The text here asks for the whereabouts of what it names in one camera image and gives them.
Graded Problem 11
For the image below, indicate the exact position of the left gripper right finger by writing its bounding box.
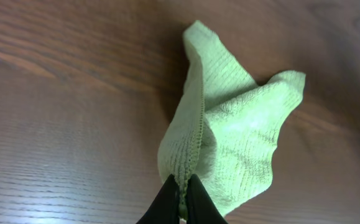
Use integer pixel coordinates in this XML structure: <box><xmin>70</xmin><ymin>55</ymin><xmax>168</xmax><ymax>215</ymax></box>
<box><xmin>186</xmin><ymin>174</ymin><xmax>228</xmax><ymax>224</ymax></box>

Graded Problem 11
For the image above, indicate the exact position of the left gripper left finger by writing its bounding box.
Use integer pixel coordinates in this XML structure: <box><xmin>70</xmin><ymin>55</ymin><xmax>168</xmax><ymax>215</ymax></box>
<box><xmin>136</xmin><ymin>175</ymin><xmax>180</xmax><ymax>224</ymax></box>

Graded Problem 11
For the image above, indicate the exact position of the light green microfiber cloth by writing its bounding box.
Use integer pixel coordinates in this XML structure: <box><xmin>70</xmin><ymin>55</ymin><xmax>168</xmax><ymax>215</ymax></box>
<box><xmin>157</xmin><ymin>21</ymin><xmax>305</xmax><ymax>216</ymax></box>

